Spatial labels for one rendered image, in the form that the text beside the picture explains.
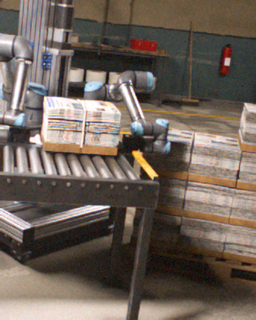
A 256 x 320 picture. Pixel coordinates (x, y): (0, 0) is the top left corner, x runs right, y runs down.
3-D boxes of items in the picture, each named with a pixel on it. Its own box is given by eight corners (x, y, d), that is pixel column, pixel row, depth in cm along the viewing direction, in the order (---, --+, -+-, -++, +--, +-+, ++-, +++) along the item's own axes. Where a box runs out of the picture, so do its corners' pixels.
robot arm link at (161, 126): (155, 121, 303) (152, 140, 306) (172, 122, 308) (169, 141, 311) (148, 117, 310) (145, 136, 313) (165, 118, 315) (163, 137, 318)
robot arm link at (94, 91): (80, 100, 370) (82, 79, 367) (98, 100, 376) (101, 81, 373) (87, 103, 360) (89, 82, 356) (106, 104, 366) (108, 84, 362)
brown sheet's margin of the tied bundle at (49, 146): (68, 138, 308) (68, 130, 307) (75, 152, 281) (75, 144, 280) (40, 136, 304) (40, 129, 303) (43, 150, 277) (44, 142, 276)
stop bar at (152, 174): (137, 154, 297) (138, 151, 296) (159, 180, 256) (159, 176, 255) (132, 154, 296) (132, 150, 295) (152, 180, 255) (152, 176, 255)
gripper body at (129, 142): (121, 133, 311) (142, 135, 314) (120, 148, 313) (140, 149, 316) (124, 137, 304) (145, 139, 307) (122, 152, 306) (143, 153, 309)
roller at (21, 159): (25, 155, 287) (26, 145, 286) (29, 184, 243) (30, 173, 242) (15, 154, 286) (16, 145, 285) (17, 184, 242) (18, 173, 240)
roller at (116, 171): (112, 158, 297) (109, 149, 296) (131, 187, 253) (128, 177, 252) (103, 161, 297) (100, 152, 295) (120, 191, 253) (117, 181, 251)
